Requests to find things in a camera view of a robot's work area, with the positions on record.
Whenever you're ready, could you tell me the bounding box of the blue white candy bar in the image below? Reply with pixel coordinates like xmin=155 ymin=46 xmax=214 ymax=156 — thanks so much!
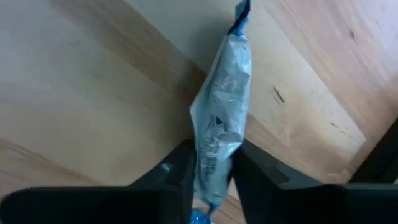
xmin=188 ymin=0 xmax=252 ymax=224

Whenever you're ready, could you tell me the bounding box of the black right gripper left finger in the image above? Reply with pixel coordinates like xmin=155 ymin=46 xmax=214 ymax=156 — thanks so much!
xmin=0 ymin=139 xmax=197 ymax=224

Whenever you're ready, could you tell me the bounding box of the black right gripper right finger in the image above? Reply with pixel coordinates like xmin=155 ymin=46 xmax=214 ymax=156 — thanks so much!
xmin=231 ymin=139 xmax=398 ymax=224

